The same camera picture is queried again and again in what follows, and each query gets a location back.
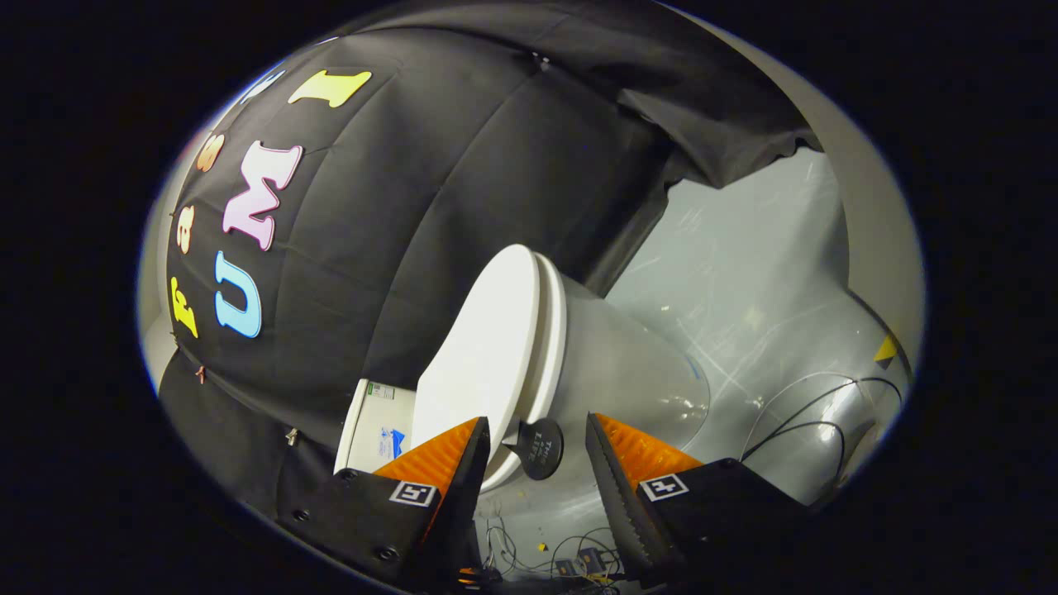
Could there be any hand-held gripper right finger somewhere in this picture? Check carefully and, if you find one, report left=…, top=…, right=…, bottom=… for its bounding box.
left=585, top=412, right=815, bottom=589

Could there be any black round lid handle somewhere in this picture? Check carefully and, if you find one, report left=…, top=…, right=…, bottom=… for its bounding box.
left=503, top=417, right=565, bottom=481

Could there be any black floor cable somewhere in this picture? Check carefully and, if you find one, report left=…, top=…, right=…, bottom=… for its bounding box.
left=740, top=376, right=906, bottom=501

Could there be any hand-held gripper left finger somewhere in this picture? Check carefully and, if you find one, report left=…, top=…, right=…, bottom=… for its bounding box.
left=277, top=416, right=491, bottom=593

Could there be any black backdrop cloth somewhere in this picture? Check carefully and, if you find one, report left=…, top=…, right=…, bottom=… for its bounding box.
left=157, top=4, right=823, bottom=530

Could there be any white toilet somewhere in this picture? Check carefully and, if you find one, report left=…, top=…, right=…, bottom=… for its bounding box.
left=335, top=273, right=712, bottom=517

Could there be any small black electronic module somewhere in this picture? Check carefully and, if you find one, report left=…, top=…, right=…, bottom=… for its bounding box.
left=552, top=545, right=611, bottom=579

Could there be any white toilet seat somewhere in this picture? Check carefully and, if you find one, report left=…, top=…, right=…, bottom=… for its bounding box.
left=484, top=252, right=570, bottom=495

